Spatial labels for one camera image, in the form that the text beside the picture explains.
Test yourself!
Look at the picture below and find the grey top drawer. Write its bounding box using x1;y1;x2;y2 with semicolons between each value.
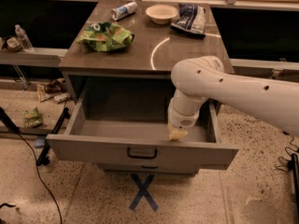
47;77;238;170

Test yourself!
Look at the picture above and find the blue white chip bag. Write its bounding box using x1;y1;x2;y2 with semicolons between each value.
171;3;206;38

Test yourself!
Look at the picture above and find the black tripod leg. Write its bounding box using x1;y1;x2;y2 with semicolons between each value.
36;106;70;167

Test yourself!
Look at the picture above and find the brown bowl on shelf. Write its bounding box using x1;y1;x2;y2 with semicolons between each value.
0;36;22;52

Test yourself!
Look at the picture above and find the white bowl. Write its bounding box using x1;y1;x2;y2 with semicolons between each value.
146;5;178;25

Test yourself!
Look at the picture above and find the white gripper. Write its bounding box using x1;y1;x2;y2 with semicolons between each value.
167;89;207;141

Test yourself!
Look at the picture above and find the black floor cable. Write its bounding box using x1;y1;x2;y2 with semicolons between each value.
0;106;64;224

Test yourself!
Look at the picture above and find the blue tape X mark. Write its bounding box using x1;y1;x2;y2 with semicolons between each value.
129;174;159;212

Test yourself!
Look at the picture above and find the crumpled snack wrapper on floor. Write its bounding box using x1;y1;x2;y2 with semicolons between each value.
36;78;64;102

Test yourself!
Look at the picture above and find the silver blue soda can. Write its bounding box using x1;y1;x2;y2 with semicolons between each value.
111;1;138;21

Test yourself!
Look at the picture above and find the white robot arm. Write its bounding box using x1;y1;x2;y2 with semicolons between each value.
168;56;299;137

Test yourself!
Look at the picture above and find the grey drawer cabinet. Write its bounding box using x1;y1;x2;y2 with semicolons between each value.
58;0;235;176

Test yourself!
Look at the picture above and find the green chip bag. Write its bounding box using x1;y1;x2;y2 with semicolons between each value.
76;21;135;52

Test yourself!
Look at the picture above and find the small green bag on floor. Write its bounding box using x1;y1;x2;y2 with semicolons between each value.
24;107;43;128

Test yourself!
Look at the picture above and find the grey bottom drawer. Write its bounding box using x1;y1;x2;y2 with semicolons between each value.
97;163;199;175

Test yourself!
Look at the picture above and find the grey drawer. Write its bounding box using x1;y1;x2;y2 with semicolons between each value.
47;77;238;170
97;163;199;175

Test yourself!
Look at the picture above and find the clear water bottle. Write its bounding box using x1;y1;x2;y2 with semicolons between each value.
15;24;34;51

